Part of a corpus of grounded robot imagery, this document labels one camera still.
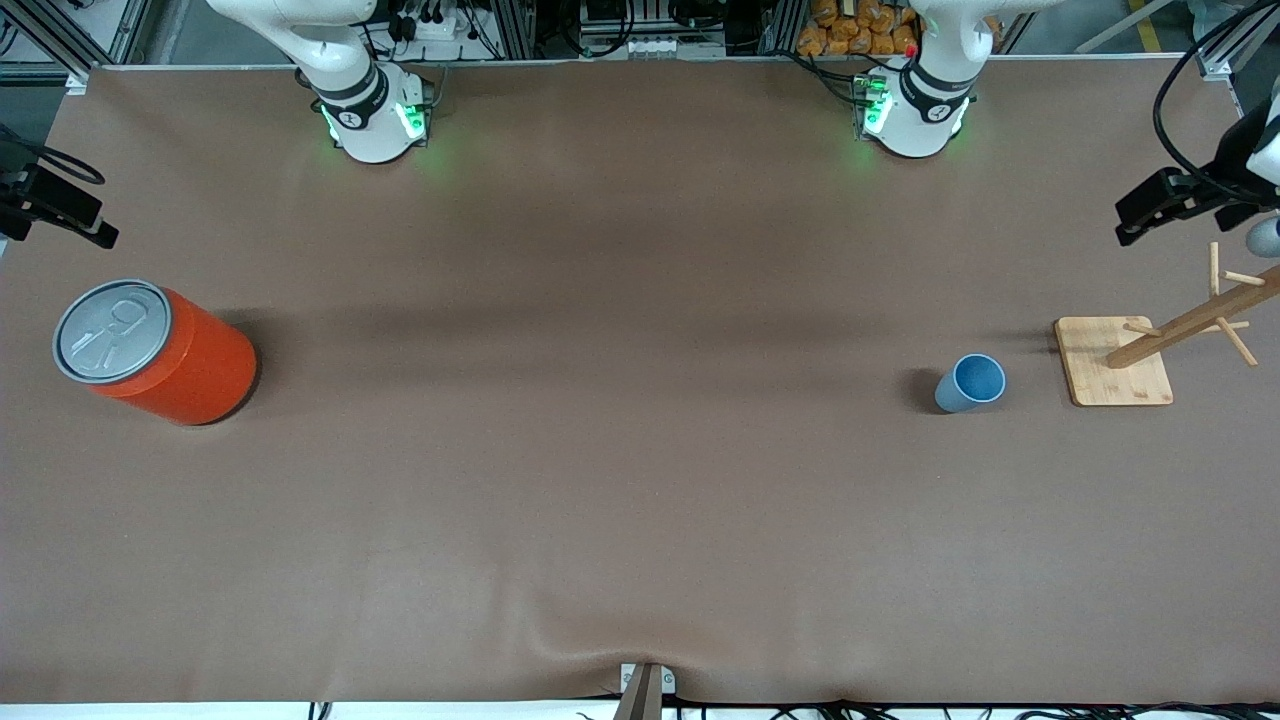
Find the orange snack bag pile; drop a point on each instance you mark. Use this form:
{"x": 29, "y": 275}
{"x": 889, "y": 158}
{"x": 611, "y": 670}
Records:
{"x": 850, "y": 30}

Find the aluminium frame profile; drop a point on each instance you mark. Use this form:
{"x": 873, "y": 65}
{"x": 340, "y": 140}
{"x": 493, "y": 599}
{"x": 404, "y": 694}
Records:
{"x": 1225, "y": 60}
{"x": 120, "y": 30}

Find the white power strip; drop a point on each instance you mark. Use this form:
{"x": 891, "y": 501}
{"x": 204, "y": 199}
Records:
{"x": 655, "y": 46}

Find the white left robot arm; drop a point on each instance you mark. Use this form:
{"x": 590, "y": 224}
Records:
{"x": 915, "y": 120}

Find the power strip with black plugs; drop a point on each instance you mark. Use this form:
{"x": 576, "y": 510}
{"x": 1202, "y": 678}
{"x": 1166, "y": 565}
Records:
{"x": 430, "y": 25}

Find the wooden cup tree stand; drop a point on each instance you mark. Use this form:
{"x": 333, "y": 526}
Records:
{"x": 1100, "y": 370}

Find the grey table edge bracket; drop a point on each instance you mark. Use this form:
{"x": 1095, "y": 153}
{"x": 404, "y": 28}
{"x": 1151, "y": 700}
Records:
{"x": 648, "y": 685}

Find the orange can with silver lid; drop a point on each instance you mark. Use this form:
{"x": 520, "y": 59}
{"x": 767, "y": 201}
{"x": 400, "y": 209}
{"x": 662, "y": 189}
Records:
{"x": 190, "y": 370}

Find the table cover sheet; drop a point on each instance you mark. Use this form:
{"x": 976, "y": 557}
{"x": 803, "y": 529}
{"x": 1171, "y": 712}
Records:
{"x": 600, "y": 500}

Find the light blue plastic cup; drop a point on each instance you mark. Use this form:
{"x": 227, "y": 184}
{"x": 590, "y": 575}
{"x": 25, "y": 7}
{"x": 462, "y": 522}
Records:
{"x": 975, "y": 380}

